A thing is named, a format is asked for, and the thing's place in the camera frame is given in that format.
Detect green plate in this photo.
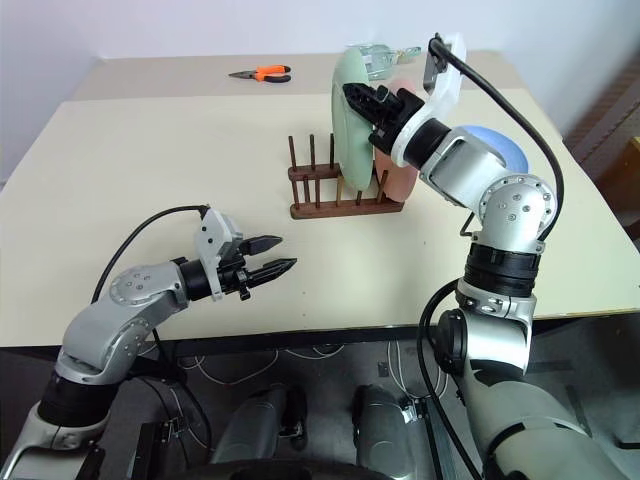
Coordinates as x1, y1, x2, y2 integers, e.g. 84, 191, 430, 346
330, 46, 377, 192

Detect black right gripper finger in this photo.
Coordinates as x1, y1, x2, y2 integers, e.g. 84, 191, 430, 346
346, 99, 386, 129
341, 82, 388, 109

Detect pink plate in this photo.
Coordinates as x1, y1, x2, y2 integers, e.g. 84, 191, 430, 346
372, 78, 419, 204

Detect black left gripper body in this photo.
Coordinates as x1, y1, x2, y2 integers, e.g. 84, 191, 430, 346
218, 238, 253, 302

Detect grey rounded robot leg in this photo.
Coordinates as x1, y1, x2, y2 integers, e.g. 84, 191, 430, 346
351, 383, 417, 472
210, 385, 307, 467

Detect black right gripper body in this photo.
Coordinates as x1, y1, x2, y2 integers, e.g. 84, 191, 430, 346
367, 85, 426, 156

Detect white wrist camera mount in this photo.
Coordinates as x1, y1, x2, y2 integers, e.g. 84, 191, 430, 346
391, 32, 469, 169
193, 207, 246, 303

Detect blue plate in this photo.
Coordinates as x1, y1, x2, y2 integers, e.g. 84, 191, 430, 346
460, 124, 531, 174

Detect wooden dish rack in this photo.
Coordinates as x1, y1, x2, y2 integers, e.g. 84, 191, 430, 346
286, 131, 404, 222

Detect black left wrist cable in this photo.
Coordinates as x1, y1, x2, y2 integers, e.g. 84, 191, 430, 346
89, 203, 210, 304

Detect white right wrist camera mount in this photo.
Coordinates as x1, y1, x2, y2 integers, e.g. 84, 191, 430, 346
391, 32, 469, 169

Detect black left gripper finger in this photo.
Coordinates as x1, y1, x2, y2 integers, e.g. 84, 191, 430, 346
247, 257, 299, 289
244, 234, 284, 257

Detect white floor wire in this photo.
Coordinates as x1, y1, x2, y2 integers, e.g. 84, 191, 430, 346
177, 342, 354, 389

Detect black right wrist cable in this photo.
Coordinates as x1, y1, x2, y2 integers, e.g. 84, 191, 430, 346
428, 32, 567, 239

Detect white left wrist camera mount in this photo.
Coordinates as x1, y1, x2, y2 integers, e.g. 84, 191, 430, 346
193, 207, 246, 303

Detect orange handled pliers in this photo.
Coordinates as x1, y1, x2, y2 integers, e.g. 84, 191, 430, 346
228, 64, 293, 85

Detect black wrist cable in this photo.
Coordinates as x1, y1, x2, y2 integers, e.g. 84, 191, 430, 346
428, 32, 567, 239
89, 203, 210, 304

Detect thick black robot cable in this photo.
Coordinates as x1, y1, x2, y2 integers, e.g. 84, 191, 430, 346
416, 282, 484, 480

